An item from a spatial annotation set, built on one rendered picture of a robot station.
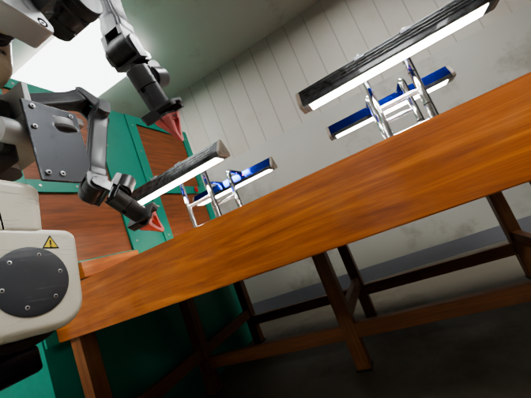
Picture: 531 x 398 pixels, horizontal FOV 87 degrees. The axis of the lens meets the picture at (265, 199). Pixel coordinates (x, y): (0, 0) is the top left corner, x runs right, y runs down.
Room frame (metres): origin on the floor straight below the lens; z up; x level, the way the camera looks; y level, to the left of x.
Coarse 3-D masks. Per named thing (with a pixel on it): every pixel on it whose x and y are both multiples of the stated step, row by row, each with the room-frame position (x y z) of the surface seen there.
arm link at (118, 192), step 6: (114, 186) 0.83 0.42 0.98; (120, 186) 0.84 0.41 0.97; (114, 192) 0.81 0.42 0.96; (120, 192) 0.81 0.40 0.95; (126, 192) 0.86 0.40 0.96; (108, 198) 0.80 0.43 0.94; (114, 198) 0.80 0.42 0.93; (120, 198) 0.81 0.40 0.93; (126, 198) 0.83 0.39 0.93; (108, 204) 0.81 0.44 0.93; (114, 204) 0.81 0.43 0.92; (120, 204) 0.82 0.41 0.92; (126, 204) 0.83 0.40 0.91; (120, 210) 0.83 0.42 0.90
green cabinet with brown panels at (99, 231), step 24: (120, 120) 1.70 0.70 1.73; (120, 144) 1.65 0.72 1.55; (144, 144) 1.84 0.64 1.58; (168, 144) 2.08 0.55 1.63; (24, 168) 1.14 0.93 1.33; (120, 168) 1.59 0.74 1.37; (144, 168) 1.75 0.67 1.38; (168, 168) 1.99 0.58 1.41; (48, 192) 1.19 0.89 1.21; (72, 192) 1.29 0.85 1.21; (168, 192) 1.89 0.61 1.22; (192, 192) 2.13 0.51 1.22; (48, 216) 1.18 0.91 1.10; (72, 216) 1.27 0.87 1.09; (96, 216) 1.38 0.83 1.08; (120, 216) 1.50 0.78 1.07; (168, 216) 1.84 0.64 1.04; (96, 240) 1.35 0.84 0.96; (120, 240) 1.46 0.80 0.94; (144, 240) 1.60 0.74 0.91
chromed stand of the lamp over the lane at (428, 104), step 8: (400, 32) 0.82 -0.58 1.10; (360, 56) 0.87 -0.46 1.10; (408, 64) 0.97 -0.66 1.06; (408, 72) 0.98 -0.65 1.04; (416, 72) 0.97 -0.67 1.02; (416, 80) 0.97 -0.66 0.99; (368, 88) 1.02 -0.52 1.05; (416, 88) 0.97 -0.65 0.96; (424, 88) 0.97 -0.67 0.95; (368, 96) 1.04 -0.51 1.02; (400, 96) 1.00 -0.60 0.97; (408, 96) 0.99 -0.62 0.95; (424, 96) 0.97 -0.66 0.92; (376, 104) 1.02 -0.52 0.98; (384, 104) 1.02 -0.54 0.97; (392, 104) 1.01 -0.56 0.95; (424, 104) 0.97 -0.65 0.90; (432, 104) 0.97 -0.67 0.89; (376, 112) 1.03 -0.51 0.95; (432, 112) 0.97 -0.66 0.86; (384, 120) 1.02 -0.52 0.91; (424, 120) 0.99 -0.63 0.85; (384, 128) 1.03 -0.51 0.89; (408, 128) 1.01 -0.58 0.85
